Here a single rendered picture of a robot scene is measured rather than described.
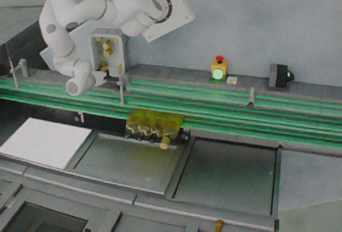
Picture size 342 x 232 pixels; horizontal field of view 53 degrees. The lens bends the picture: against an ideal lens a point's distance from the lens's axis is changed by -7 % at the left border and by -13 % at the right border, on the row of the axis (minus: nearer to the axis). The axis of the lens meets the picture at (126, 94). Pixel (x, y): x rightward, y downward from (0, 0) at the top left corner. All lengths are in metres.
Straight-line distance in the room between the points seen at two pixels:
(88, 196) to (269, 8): 1.12
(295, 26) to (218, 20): 0.34
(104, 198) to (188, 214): 0.36
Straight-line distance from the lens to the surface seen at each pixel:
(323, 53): 1.71
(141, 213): 1.48
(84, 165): 1.68
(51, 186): 1.66
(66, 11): 1.18
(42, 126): 1.99
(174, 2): 1.62
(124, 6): 1.25
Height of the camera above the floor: 2.30
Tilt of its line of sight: 51 degrees down
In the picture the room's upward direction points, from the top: 144 degrees counter-clockwise
